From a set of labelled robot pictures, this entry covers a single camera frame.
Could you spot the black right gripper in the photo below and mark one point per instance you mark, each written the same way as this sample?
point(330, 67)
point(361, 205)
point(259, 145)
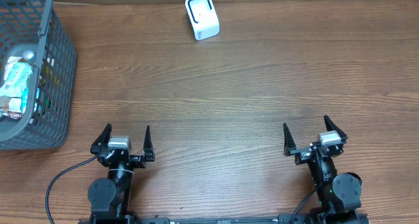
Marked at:
point(303, 153)

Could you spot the white barcode scanner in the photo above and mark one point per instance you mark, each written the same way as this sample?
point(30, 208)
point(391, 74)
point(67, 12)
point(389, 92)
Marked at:
point(203, 18)

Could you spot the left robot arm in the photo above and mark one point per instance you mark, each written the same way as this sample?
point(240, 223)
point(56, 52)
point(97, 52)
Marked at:
point(110, 196)

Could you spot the grey plastic mesh basket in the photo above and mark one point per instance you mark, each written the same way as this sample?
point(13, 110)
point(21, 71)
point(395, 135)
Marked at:
point(34, 25)

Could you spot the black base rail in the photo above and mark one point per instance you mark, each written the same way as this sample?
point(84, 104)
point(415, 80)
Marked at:
point(281, 219)

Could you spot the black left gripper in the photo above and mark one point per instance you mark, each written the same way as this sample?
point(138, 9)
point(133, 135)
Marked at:
point(121, 156)

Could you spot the yellow oil bottle silver cap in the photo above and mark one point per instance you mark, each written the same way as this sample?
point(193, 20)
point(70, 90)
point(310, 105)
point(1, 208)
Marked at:
point(28, 56)

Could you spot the teal white tissue pack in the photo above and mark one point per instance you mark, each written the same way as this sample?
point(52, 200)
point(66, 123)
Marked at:
point(17, 80)

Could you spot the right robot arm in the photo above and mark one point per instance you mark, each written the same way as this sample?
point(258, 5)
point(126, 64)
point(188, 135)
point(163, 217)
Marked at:
point(335, 197)

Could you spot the brown snack pouch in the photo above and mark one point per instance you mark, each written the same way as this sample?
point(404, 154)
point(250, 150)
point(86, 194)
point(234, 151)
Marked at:
point(11, 107)

